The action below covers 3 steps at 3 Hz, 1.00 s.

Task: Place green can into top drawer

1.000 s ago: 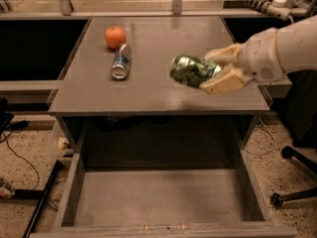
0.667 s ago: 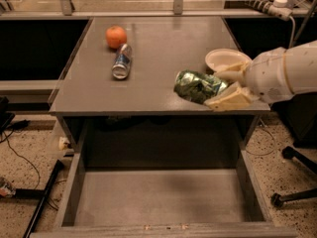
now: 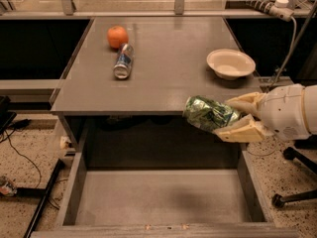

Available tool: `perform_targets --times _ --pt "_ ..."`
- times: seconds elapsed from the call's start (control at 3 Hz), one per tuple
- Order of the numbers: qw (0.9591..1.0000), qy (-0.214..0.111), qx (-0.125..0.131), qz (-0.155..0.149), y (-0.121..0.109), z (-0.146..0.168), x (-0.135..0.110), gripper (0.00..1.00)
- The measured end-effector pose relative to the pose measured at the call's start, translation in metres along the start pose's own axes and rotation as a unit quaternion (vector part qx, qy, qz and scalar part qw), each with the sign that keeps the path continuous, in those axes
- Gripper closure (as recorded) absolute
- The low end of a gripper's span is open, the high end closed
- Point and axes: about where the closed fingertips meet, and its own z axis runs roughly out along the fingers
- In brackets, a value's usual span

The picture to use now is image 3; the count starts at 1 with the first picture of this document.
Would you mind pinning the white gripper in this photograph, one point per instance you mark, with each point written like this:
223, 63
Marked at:
283, 111

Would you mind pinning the crushed green can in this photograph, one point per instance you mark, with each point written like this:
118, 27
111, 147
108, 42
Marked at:
209, 115

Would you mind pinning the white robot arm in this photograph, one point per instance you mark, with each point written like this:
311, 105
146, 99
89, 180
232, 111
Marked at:
288, 112

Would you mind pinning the grey cabinet with top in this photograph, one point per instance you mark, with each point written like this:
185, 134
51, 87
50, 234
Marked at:
168, 67

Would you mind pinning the blue silver soda can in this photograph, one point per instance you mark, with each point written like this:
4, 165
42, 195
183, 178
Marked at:
124, 62

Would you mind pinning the open grey top drawer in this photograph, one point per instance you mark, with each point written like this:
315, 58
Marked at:
161, 181

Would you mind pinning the white bowl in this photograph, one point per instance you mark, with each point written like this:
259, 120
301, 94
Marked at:
230, 64

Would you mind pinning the orange fruit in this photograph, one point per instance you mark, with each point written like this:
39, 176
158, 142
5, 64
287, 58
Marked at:
117, 36

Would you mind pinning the black metal floor bar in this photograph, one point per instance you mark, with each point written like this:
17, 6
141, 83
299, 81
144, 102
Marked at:
42, 194

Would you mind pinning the black device at left edge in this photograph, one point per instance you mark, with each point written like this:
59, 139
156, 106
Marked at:
6, 116

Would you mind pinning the small red white floor item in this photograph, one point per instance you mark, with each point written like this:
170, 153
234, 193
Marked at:
7, 188

